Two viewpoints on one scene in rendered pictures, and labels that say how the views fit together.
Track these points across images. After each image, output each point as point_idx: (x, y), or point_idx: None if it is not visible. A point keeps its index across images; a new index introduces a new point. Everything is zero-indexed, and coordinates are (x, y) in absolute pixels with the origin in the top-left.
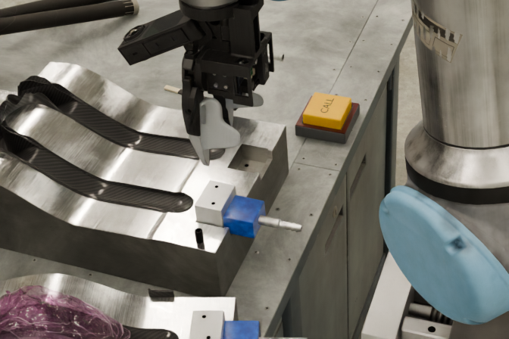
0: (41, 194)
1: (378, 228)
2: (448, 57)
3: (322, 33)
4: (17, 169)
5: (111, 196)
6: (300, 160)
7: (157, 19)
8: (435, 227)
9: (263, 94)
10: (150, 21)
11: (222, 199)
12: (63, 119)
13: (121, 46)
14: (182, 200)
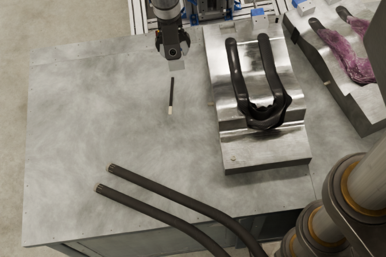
0: (289, 78)
1: None
2: None
3: (100, 71)
4: (288, 87)
5: (269, 64)
6: (194, 41)
7: None
8: None
9: (158, 73)
10: None
11: (261, 16)
12: (250, 91)
13: None
14: (259, 38)
